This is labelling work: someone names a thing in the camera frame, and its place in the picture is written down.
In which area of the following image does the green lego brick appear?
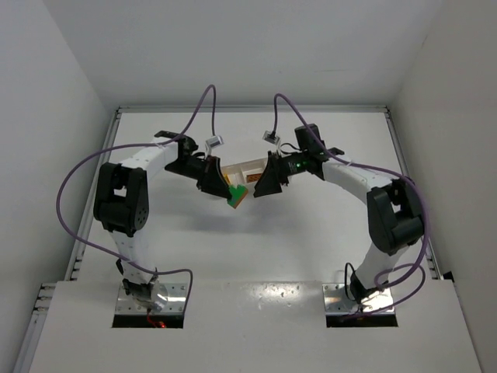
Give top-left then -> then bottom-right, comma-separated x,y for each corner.
228,184 -> 248,207

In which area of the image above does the brown lego plate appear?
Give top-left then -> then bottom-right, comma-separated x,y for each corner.
228,190 -> 248,209
246,173 -> 262,183

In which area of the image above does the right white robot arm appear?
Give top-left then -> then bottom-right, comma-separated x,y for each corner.
254,124 -> 425,302

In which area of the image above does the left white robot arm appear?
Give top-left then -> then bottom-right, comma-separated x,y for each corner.
93,131 -> 231,310

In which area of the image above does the white three-compartment tray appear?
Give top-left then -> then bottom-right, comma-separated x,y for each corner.
221,159 -> 267,186

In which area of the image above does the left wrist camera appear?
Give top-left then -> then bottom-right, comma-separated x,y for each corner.
205,135 -> 224,155

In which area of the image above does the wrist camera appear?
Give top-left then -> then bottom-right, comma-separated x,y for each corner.
205,135 -> 224,155
262,131 -> 280,153

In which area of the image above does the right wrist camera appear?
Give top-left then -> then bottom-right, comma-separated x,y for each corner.
262,131 -> 280,153

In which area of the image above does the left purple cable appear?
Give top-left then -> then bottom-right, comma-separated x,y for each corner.
56,84 -> 217,312

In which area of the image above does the purple cable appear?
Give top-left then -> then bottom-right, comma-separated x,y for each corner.
271,92 -> 430,320
56,84 -> 217,312

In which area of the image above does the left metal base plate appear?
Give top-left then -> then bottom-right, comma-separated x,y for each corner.
115,283 -> 187,316

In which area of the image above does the metal base plate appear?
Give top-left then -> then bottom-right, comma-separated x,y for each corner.
115,283 -> 187,316
322,283 -> 395,316

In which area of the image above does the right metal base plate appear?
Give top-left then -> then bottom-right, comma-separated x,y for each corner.
322,283 -> 395,316

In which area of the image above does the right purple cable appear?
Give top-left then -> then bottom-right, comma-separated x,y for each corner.
271,92 -> 430,320

